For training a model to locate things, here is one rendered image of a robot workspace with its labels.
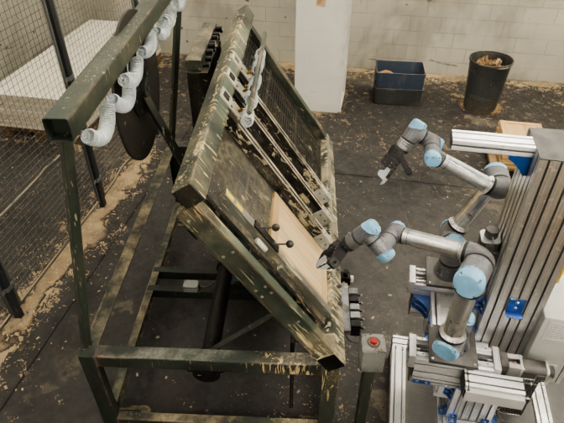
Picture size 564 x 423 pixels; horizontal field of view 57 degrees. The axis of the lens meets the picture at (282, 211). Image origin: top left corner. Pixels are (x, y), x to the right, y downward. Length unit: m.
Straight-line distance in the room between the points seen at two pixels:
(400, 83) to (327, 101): 0.95
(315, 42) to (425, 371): 4.42
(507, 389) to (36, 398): 2.87
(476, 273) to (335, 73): 4.62
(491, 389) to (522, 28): 5.86
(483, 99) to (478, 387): 4.74
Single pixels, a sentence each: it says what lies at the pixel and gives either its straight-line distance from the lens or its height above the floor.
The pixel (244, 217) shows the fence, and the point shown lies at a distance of 2.42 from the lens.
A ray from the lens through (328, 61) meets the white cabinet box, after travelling 6.39.
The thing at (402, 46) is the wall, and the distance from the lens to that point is 7.77.
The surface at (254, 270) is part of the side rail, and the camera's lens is 2.29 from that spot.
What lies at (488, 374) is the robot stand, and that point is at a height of 0.96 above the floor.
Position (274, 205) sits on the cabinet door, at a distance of 2.82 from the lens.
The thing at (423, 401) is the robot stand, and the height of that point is 0.21.
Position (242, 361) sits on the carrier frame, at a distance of 2.83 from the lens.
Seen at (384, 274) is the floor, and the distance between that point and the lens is 4.41.
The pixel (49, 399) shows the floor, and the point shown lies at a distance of 3.94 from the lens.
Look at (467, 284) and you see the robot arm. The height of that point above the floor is 1.63.
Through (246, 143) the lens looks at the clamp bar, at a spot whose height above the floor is 1.64.
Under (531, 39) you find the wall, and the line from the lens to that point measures 7.93.
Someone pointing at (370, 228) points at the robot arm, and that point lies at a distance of 2.22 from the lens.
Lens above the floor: 3.09
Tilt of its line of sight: 39 degrees down
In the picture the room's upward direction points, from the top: straight up
